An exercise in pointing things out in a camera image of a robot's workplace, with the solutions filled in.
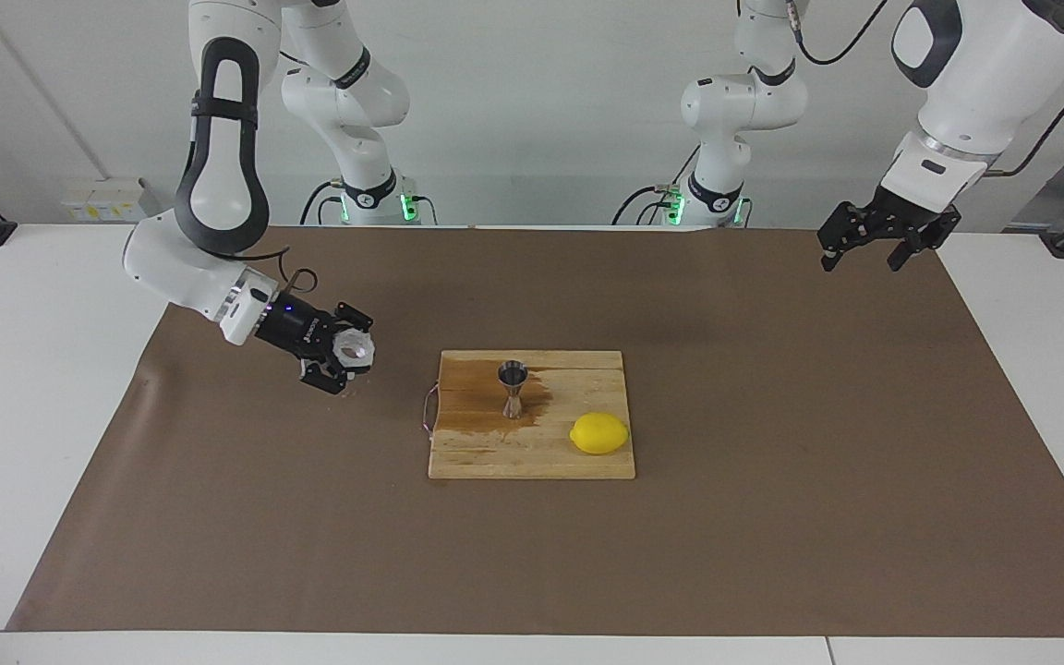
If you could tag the steel double jigger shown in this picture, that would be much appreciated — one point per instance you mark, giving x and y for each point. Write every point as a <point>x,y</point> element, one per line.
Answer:
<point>513,392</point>

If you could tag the white yellow socket box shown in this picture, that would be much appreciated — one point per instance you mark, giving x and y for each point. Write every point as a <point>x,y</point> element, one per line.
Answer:
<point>107,201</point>

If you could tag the brown paper table mat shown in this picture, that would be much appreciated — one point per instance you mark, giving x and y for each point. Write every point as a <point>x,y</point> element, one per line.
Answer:
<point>772,462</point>

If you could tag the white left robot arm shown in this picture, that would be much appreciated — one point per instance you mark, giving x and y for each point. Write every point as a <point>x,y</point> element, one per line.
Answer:
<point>985,83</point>

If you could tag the clear plastic cup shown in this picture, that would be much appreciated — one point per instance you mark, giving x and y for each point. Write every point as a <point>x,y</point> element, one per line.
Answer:
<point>354,351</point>

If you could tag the yellow lemon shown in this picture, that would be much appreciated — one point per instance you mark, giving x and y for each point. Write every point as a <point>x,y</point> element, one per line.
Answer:
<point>598,434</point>

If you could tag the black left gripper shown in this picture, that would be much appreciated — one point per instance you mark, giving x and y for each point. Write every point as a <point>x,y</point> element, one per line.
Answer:
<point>901,217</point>

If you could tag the wooden cutting board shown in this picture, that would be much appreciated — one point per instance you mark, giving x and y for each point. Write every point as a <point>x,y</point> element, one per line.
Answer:
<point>532,453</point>

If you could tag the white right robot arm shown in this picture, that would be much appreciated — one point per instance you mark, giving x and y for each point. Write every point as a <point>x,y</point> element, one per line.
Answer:
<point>218,194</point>

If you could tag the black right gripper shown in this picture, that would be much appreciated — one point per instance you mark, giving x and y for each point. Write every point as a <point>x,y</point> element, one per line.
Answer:
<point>296,331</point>

